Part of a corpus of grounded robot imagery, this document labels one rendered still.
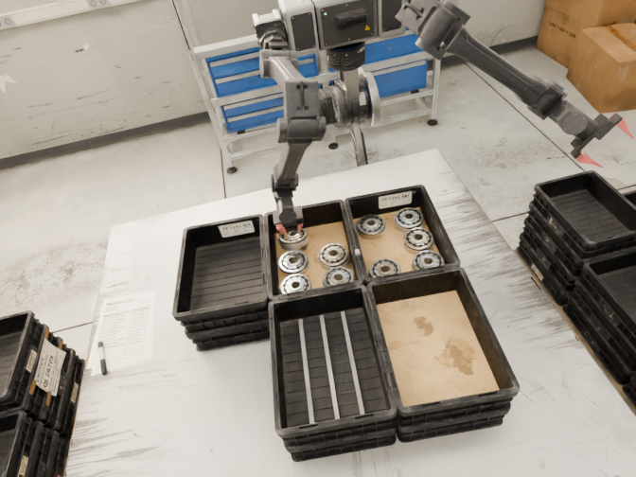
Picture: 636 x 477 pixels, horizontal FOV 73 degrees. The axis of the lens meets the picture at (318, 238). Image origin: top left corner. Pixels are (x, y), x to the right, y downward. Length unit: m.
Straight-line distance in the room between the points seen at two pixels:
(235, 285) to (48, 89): 3.07
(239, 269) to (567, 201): 1.56
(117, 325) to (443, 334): 1.17
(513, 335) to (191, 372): 1.05
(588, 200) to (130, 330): 2.07
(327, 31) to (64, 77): 2.99
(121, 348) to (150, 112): 2.83
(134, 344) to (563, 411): 1.38
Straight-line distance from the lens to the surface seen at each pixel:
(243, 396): 1.45
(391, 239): 1.56
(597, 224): 2.27
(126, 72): 4.08
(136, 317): 1.77
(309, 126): 1.00
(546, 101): 1.31
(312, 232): 1.62
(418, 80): 3.47
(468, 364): 1.30
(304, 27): 1.50
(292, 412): 1.25
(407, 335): 1.33
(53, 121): 4.42
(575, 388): 1.50
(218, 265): 1.61
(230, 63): 3.08
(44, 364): 2.25
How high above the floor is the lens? 1.97
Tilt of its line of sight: 46 degrees down
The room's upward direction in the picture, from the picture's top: 11 degrees counter-clockwise
